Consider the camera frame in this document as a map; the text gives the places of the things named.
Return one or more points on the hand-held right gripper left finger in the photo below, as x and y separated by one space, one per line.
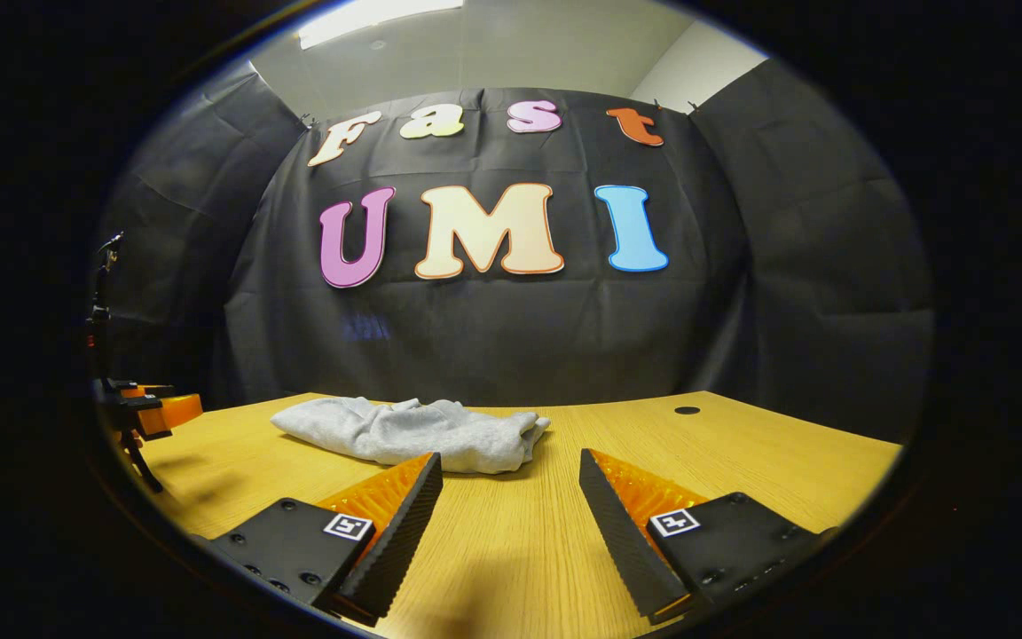
396 550

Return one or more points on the black backdrop cloth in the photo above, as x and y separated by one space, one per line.
520 337

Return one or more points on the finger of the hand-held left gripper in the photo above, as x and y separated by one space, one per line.
143 390
176 413

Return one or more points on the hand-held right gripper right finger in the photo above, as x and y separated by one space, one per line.
622 541

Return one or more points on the grey sweatshirt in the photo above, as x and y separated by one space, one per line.
404 435

